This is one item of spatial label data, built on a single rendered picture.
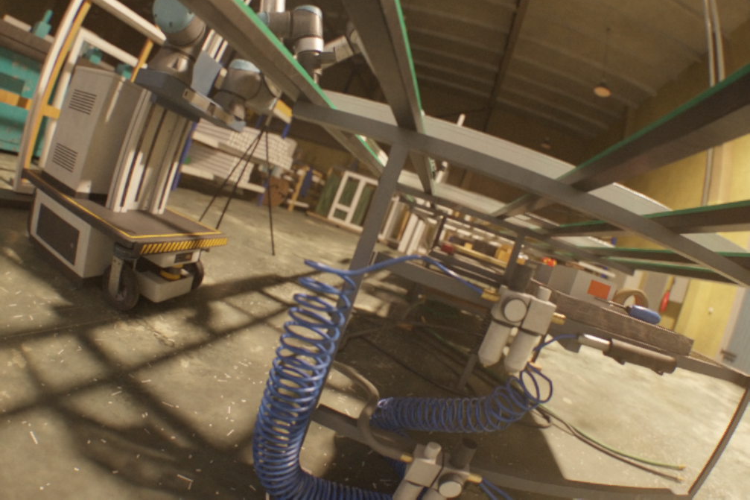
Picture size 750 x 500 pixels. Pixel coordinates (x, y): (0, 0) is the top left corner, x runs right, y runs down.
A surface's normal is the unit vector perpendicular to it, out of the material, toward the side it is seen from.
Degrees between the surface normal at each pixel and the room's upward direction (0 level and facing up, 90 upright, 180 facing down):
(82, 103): 90
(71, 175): 90
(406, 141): 90
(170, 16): 95
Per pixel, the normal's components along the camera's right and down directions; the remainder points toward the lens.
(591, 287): -0.19, -0.06
